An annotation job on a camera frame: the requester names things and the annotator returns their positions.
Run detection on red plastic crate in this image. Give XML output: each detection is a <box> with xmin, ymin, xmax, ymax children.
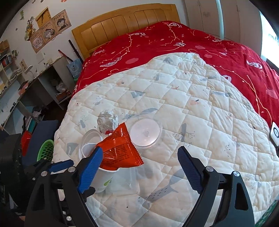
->
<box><xmin>21</xmin><ymin>130</ymin><xmax>32</xmax><ymax>156</ymax></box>

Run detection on blue upholstered chair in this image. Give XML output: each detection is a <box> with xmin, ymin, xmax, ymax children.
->
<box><xmin>22</xmin><ymin>120</ymin><xmax>59</xmax><ymax>168</ymax></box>

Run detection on white paper cup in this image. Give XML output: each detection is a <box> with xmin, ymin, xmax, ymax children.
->
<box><xmin>78</xmin><ymin>143</ymin><xmax>119</xmax><ymax>193</ymax></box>

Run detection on white wardrobe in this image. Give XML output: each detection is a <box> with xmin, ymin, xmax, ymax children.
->
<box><xmin>185</xmin><ymin>0</ymin><xmax>262</xmax><ymax>55</ymax></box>

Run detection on white wall shelf unit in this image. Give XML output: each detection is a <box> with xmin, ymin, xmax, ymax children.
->
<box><xmin>1</xmin><ymin>50</ymin><xmax>75</xmax><ymax>134</ymax></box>

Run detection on blue paper bag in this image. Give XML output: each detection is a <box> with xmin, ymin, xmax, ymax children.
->
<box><xmin>67</xmin><ymin>59</ymin><xmax>82</xmax><ymax>79</ymax></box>

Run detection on clear round plastic lid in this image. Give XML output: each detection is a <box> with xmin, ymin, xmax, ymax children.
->
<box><xmin>129</xmin><ymin>118</ymin><xmax>162</xmax><ymax>149</ymax></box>

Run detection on red snack wrapper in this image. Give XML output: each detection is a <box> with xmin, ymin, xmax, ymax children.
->
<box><xmin>97</xmin><ymin>122</ymin><xmax>144</xmax><ymax>171</ymax></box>

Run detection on crumpled foil ball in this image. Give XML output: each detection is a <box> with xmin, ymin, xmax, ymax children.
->
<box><xmin>97</xmin><ymin>110</ymin><xmax>119</xmax><ymax>134</ymax></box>

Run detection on white phone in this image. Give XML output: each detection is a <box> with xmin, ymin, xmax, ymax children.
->
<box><xmin>269</xmin><ymin>122</ymin><xmax>279</xmax><ymax>147</ymax></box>

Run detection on wooden headboard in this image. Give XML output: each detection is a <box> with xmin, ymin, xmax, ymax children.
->
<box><xmin>72</xmin><ymin>3</ymin><xmax>180</xmax><ymax>59</ymax></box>

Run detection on wall posters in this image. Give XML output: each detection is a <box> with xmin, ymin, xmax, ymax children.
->
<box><xmin>29</xmin><ymin>9</ymin><xmax>71</xmax><ymax>53</ymax></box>

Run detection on white quilted blanket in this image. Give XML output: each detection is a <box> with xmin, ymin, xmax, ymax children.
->
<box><xmin>53</xmin><ymin>53</ymin><xmax>278</xmax><ymax>226</ymax></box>

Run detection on green plastic trash basket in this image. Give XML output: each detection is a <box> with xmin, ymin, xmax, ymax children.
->
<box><xmin>37</xmin><ymin>140</ymin><xmax>54</xmax><ymax>161</ymax></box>

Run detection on red patterned bedspread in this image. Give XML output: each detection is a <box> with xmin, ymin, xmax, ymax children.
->
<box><xmin>74</xmin><ymin>21</ymin><xmax>278</xmax><ymax>124</ymax></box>

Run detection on window with dark frame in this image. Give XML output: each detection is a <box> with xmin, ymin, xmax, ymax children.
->
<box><xmin>260</xmin><ymin>13</ymin><xmax>278</xmax><ymax>73</ymax></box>

